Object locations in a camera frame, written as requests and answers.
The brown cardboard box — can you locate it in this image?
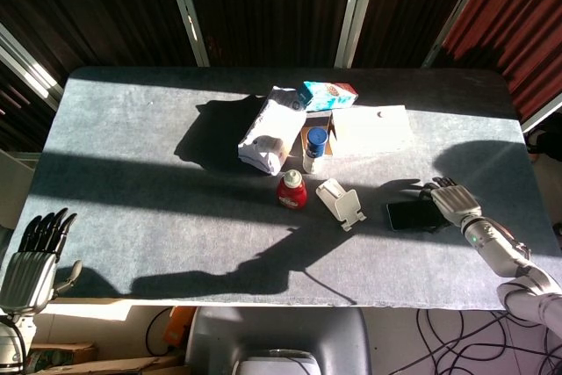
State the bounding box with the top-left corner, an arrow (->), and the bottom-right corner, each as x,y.
24,342 -> 98,370

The white bottle blue cap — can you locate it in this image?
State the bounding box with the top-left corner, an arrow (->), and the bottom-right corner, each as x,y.
301,126 -> 329,175

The white plastic package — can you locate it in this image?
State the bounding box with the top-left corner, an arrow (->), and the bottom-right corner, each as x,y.
237,85 -> 308,177

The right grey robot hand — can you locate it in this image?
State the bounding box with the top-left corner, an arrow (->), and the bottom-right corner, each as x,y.
416,176 -> 483,234

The black smartphone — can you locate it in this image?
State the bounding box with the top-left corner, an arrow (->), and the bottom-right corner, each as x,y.
385,198 -> 445,232

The blue-grey table cloth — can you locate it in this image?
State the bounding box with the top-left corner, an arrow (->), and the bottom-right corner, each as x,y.
0,66 -> 562,310

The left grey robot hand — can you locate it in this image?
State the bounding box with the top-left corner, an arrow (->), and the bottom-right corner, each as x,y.
0,206 -> 83,317

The black floor cable bundle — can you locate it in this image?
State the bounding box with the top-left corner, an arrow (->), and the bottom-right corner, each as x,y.
414,308 -> 562,375

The flat brown cardboard sheet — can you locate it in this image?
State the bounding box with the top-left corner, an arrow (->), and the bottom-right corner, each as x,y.
34,355 -> 190,375

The red ketchup squeeze bottle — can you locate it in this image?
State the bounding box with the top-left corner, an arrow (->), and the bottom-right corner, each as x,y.
276,169 -> 308,210

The white frame post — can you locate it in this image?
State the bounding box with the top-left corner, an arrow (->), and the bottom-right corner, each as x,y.
0,23 -> 65,111
421,0 -> 501,69
522,93 -> 562,134
161,0 -> 211,68
333,0 -> 382,69

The orange-red curtain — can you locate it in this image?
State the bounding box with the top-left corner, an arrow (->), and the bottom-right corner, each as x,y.
441,0 -> 562,124

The white folding phone stand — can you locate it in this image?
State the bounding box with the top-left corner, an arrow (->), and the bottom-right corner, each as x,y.
315,177 -> 367,232

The teal carton box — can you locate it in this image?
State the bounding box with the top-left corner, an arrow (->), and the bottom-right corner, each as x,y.
296,80 -> 359,113

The grey robot torso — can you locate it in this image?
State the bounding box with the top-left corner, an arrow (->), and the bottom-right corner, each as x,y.
184,306 -> 373,375

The black looped cable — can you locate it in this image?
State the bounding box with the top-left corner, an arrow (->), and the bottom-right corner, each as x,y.
144,306 -> 177,357

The white cardboard box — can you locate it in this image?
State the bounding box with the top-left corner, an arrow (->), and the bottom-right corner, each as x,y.
299,105 -> 416,159

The orange device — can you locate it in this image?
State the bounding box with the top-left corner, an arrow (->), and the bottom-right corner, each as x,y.
162,306 -> 198,348

